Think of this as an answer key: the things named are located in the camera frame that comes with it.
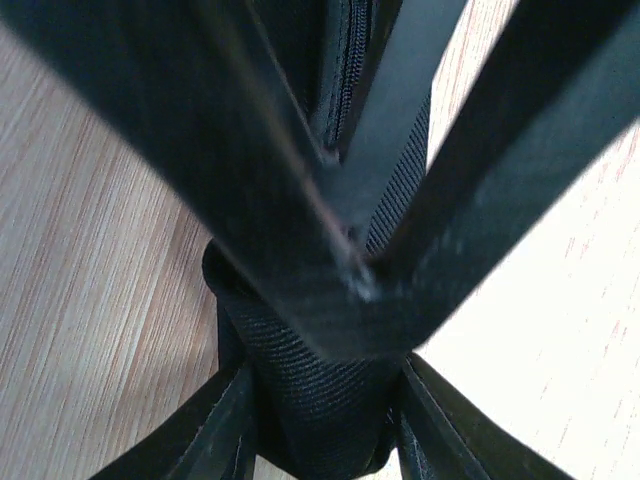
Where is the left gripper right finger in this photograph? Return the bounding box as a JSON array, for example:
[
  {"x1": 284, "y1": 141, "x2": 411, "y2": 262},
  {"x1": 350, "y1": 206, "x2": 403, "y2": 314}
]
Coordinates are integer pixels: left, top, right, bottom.
[{"x1": 393, "y1": 353, "x2": 570, "y2": 480}]

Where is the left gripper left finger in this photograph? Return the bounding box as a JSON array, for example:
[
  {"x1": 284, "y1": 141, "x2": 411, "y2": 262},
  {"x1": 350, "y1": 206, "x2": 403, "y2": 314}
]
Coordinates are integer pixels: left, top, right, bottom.
[{"x1": 93, "y1": 362, "x2": 256, "y2": 479}]

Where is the black necktie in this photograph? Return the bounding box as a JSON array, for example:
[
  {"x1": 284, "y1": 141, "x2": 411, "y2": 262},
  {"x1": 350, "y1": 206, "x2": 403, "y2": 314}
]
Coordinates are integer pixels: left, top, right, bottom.
[{"x1": 202, "y1": 0, "x2": 434, "y2": 476}]

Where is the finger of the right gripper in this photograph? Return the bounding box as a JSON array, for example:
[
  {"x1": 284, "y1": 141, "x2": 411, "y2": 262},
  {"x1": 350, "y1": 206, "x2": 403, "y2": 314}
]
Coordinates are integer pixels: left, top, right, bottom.
[
  {"x1": 339, "y1": 1, "x2": 639, "y2": 350},
  {"x1": 1, "y1": 1, "x2": 413, "y2": 359}
]

